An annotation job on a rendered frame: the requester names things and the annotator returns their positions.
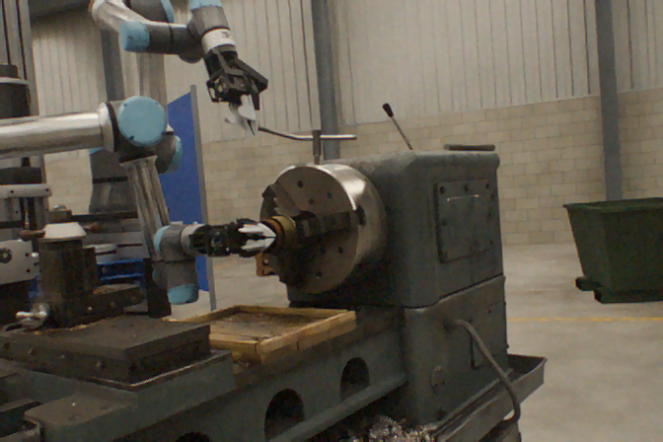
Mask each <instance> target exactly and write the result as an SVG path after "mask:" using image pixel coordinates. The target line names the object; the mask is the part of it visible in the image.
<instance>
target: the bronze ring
mask: <svg viewBox="0 0 663 442"><path fill-rule="evenodd" d="M259 223H260V224H261V225H263V226H265V227H267V228H268V229H270V230H271V231H272V232H273V233H274V234H275V235H276V237H275V238H276V240H275V241H274V243H273V244H272V245H271V246H270V247H269V248H267V249H265V250H263V251H262V253H264V254H288V253H290V252H292V251H293V250H294V248H295V247H296V244H297V243H298V241H299V239H298V232H297V228H296V225H295V222H294V221H293V220H292V219H291V218H290V217H288V216H286V215H282V214H281V215H276V216H274V217H273V218H268V219H265V220H263V221H260V222H259ZM252 237H253V239H257V240H261V239H267V237H266V236H258V235H256V236H252Z"/></svg>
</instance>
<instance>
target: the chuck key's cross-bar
mask: <svg viewBox="0 0 663 442"><path fill-rule="evenodd" d="M258 131H261V132H265V133H270V134H274V135H278V136H282V137H286V138H290V139H293V140H298V141H312V139H313V137H312V136H298V135H294V134H290V133H286V132H282V131H278V130H274V129H270V128H265V127H262V126H258ZM320 140H357V135H322V136H320Z"/></svg>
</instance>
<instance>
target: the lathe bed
mask: <svg viewBox="0 0 663 442"><path fill-rule="evenodd" d="M355 315H356V319H355V323H356V330H354V331H349V332H347V333H344V334H342V335H339V336H337V337H334V338H331V339H329V340H327V341H324V342H321V343H318V344H316V345H313V346H311V347H308V348H305V349H303V350H300V351H297V352H295V353H292V354H290V355H287V356H285V357H282V358H280V359H277V360H275V361H272V362H269V363H267V364H263V365H257V364H251V363H249V364H247V363H246V364H247V365H245V363H242V362H236V361H233V363H239V364H240V365H241V366H240V365H239V366H238V364H233V369H234V371H235V372H234V377H235V386H236V389H234V390H232V391H230V392H227V393H225V394H222V395H220V396H218V397H215V398H212V399H209V400H207V401H205V402H202V403H200V404H197V405H193V406H191V407H189V408H186V409H184V410H181V411H179V412H176V413H174V414H172V415H169V416H167V417H163V418H161V419H159V420H156V421H154V422H151V424H149V425H146V426H144V427H142V428H139V429H137V430H134V431H132V432H129V433H127V434H125V435H122V436H120V437H116V438H114V439H112V440H110V441H108V442H304V441H306V440H308V439H309V438H311V437H313V436H315V435H316V434H318V433H320V432H323V431H324V430H326V429H328V427H329V426H331V425H333V424H335V423H336V422H338V421H340V420H342V419H343V418H345V417H347V416H349V415H350V414H352V413H354V412H356V411H357V410H359V409H361V408H362V407H364V406H366V405H368V404H370V403H372V402H374V401H376V400H378V399H379V398H381V397H382V396H384V395H386V394H388V393H389V392H391V391H393V390H394V389H396V388H398V387H400V386H401V385H403V384H405V383H407V382H408V374H407V372H406V371H405V368H404V362H403V353H402V343H401V333H400V323H399V322H400V321H402V320H404V319H405V307H388V308H385V309H382V310H380V311H376V312H375V310H374V306H372V307H369V308H366V309H364V310H361V311H358V312H355ZM364 322H365V323H364ZM243 364H244V365H243ZM234 365H235V366H234ZM248 366H249V367H248ZM236 367H239V368H240V369H239V368H238V370H236V369H237V368H236ZM43 404H44V403H41V402H37V401H34V400H30V399H16V400H12V401H8V402H5V403H3V404H0V442H24V441H21V434H20V425H19V420H20V419H21V418H25V412H26V410H28V409H30V408H32V407H35V406H38V405H43ZM265 419H268V420H270V422H266V421H264V420H265Z"/></svg>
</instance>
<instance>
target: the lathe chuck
mask: <svg viewBox="0 0 663 442"><path fill-rule="evenodd" d="M277 180H278V181H279V182H280V184H281V185H282V186H283V188H284V189H285V191H286V192H287V193H288V195H289V196H290V197H291V199H292V200H293V201H294V203H295V204H296V206H297V207H298V208H299V210H300V211H309V212H310V214H309V215H308V216H307V217H306V218H305V220H309V219H313V218H317V217H324V216H328V215H332V213H336V212H340V211H349V210H352V209H356V208H358V206H359V208H361V213H362V218H363V223H364V225H363V228H362V226H357V227H353V228H348V229H344V230H340V231H336V232H331V233H327V234H323V235H321V237H320V239H318V237H317V236H312V237H306V238H300V239H299V240H306V241H308V242H310V243H312V244H315V246H314V247H312V248H309V249H308V252H307V257H306V262H305V266H304V272H303V277H302V281H301V286H300V292H303V293H307V294H320V293H325V292H329V291H332V290H335V289H338V288H342V287H345V286H348V285H350V284H352V283H354V282H356V281H357V280H359V279H360V278H361V277H362V276H363V275H364V274H365V273H366V272H367V271H368V268H369V267H370V265H371V264H372V262H373V260H374V258H375V255H376V253H377V250H378V246H380V240H381V222H380V216H378V210H377V207H376V204H375V201H374V199H373V197H372V195H371V193H370V191H369V189H368V188H367V186H366V185H365V184H364V183H363V181H362V180H361V179H359V178H358V177H356V176H355V175H354V174H353V173H351V172H350V171H349V170H347V169H345V168H342V167H339V166H334V165H319V166H316V165H306V166H297V167H294V168H291V169H289V170H287V171H285V172H284V173H282V174H281V175H280V176H278V177H277ZM267 206H268V203H267V202H265V200H264V199H263V200H262V203H261V207H260V212H259V222H260V221H263V220H265V219H267V217H268V216H269V214H268V212H267V210H265V208H266V207H267ZM264 255H265V257H266V258H267V259H268V261H269V263H270V265H271V267H272V268H273V271H274V272H275V273H276V275H277V276H278V277H279V278H280V273H281V267H280V266H278V265H277V262H278V257H277V256H275V255H274V254H264ZM364 259H366V263H365V265H364V266H363V267H362V268H361V269H359V271H357V267H358V265H359V263H361V262H362V261H363V260H364Z"/></svg>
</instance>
